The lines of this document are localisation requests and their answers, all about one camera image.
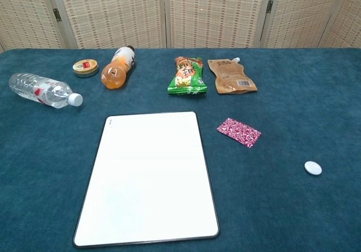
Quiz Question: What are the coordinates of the brown spout pouch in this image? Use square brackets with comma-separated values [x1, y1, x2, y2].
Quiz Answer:
[207, 56, 258, 95]

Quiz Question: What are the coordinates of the orange drink bottle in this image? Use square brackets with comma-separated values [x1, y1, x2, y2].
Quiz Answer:
[100, 46, 137, 90]

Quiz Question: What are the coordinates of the round yellow tin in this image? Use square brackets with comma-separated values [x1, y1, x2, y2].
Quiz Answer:
[72, 59, 100, 78]

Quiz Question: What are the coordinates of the white magnetic board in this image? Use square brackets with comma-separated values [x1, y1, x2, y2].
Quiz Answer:
[73, 111, 220, 248]

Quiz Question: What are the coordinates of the small white round object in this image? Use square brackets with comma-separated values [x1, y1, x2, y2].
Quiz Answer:
[303, 161, 323, 176]

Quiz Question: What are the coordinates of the clear plastic water bottle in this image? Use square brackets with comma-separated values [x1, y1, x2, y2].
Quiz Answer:
[8, 72, 83, 109]

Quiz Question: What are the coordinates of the green snack packet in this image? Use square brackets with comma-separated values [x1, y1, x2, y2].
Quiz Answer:
[167, 56, 209, 95]

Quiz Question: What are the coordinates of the teal table cloth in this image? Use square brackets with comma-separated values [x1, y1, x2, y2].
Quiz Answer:
[0, 47, 361, 252]

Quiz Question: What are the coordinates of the woven folding screen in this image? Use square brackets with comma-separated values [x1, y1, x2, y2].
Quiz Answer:
[0, 0, 361, 52]

